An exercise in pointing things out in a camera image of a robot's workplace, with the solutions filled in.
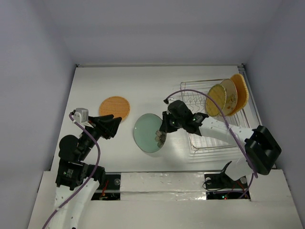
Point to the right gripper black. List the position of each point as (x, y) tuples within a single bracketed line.
[(168, 122)]

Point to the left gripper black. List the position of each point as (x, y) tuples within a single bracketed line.
[(109, 124)]

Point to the orange wicker plate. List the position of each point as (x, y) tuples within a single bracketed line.
[(115, 105), (242, 93)]

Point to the teal floral plate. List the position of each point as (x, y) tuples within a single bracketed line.
[(147, 135)]

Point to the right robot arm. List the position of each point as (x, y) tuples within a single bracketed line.
[(258, 146)]

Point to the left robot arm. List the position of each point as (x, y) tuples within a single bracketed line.
[(77, 181)]

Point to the yellow-green woven plate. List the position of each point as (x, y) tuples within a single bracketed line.
[(216, 99)]

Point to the white foam strip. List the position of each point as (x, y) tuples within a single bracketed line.
[(162, 186)]

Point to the cream floral plate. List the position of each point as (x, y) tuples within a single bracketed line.
[(231, 96)]

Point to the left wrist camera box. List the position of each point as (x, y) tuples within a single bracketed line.
[(81, 115)]

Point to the metal wire dish rack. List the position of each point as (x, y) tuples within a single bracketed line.
[(215, 133)]

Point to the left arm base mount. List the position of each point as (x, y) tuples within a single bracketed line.
[(110, 190)]

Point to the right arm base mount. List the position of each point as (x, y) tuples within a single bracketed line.
[(229, 183)]

